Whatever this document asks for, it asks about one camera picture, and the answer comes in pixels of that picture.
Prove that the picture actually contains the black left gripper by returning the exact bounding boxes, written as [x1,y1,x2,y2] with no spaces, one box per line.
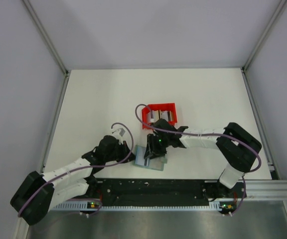
[105,140,137,163]

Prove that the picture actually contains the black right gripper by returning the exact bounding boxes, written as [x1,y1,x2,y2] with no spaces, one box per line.
[144,133,171,160]

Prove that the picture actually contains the green leather card holder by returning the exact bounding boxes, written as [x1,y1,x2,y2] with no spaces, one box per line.
[134,145,167,171]

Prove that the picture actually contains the silver striped credit card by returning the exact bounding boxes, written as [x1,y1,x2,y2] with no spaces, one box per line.
[136,147,149,167]

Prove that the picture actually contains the red plastic card tray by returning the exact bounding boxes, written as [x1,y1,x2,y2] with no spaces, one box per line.
[142,103,177,126]

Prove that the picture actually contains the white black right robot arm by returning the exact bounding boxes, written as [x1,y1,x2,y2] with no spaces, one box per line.
[144,119,262,197]

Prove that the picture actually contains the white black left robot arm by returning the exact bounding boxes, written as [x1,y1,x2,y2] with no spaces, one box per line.
[10,135,135,226]

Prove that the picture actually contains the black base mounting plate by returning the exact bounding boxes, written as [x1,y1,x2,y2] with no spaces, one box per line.
[89,178,244,207]

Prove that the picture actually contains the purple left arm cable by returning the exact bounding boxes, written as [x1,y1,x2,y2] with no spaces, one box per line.
[17,123,134,219]

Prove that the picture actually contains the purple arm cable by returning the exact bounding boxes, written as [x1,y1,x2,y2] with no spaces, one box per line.
[17,123,134,219]
[135,104,262,217]

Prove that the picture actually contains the white slotted cable duct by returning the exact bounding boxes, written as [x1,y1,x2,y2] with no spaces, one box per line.
[52,201,88,211]

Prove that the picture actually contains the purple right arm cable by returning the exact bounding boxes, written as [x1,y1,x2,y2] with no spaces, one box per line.
[135,104,262,217]

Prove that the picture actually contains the aluminium frame rail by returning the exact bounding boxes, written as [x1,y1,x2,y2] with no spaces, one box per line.
[245,180,287,201]

